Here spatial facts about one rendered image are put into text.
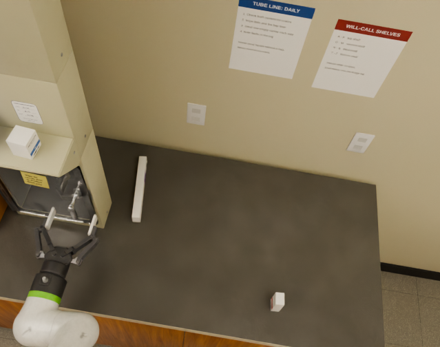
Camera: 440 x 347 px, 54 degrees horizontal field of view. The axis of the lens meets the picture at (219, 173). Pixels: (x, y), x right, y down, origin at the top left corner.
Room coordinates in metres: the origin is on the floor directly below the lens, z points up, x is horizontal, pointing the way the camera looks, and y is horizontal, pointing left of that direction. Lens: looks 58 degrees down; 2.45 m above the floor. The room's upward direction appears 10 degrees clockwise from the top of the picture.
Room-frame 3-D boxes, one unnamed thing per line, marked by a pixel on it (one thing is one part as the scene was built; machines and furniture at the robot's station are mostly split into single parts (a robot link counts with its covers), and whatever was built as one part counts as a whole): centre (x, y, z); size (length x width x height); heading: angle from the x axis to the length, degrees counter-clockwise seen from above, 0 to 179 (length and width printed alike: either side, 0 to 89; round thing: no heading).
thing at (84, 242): (0.45, 0.39, 1.15); 0.11 x 0.01 x 0.04; 139
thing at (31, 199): (0.60, 0.54, 1.19); 0.30 x 0.01 x 0.40; 90
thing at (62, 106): (0.73, 0.55, 1.33); 0.32 x 0.25 x 0.77; 90
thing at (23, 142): (0.55, 0.48, 1.54); 0.05 x 0.05 x 0.06; 85
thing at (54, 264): (0.39, 0.44, 1.15); 0.09 x 0.08 x 0.07; 0
